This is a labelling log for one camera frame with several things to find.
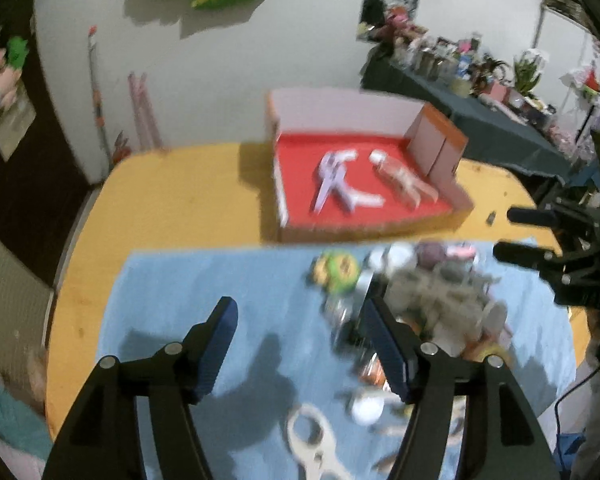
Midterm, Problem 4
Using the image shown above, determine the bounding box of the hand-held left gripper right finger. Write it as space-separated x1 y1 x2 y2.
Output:
362 296 558 480

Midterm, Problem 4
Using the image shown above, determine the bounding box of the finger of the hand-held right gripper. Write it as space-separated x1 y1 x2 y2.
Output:
507 206 571 229
493 241 581 283

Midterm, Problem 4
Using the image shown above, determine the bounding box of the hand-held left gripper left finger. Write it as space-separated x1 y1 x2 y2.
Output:
42 296 239 480

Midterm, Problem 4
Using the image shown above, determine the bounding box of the purple plastic clamp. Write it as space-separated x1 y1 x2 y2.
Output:
310 150 361 213

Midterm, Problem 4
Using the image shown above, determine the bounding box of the orange cardboard box red inside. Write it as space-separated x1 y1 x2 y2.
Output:
265 87 476 246

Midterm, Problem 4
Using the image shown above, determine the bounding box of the orange tube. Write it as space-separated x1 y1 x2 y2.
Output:
360 355 387 387

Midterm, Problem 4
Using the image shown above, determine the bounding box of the pink tube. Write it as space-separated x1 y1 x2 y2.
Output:
445 242 478 261

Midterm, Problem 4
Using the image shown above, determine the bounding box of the white bottle cap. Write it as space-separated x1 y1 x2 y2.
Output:
367 244 415 272
352 392 387 426

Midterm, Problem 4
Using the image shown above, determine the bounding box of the blue towel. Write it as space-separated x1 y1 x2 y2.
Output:
100 237 578 480

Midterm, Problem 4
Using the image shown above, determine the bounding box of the green yellow round toy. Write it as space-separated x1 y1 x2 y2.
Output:
312 251 363 293

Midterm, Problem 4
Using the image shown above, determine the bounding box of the mauve small case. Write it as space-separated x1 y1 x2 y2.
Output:
417 242 448 268

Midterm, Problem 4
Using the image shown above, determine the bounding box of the table with dark green cloth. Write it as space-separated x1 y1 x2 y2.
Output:
362 47 581 183

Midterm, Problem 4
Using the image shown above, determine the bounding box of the strawberry plush toy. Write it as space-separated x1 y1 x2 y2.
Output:
562 67 600 106

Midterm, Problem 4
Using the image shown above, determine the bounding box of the potted green plant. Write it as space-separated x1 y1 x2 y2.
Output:
512 47 551 93

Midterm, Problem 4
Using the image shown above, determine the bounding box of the cluster of cosmetic bottles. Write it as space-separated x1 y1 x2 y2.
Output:
387 5 561 126

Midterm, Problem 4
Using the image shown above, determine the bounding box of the teal cloth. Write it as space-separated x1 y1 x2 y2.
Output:
0 385 53 461

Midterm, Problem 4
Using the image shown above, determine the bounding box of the pink wooden rack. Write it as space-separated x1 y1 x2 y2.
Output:
127 72 163 151

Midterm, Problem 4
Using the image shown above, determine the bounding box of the dark wooden door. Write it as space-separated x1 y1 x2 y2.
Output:
0 0 93 241

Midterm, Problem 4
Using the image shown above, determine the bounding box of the paper door poster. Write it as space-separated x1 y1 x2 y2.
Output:
0 92 36 161

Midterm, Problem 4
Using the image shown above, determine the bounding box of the green plush toy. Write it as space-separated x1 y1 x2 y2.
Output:
6 36 30 71

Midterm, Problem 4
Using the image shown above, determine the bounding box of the yellow ring toy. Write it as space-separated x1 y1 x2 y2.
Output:
462 335 511 362

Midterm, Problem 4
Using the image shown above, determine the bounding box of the black cable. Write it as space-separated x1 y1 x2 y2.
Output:
552 360 600 441

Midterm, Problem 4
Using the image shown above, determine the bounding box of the mop handle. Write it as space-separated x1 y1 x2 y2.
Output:
87 27 111 161

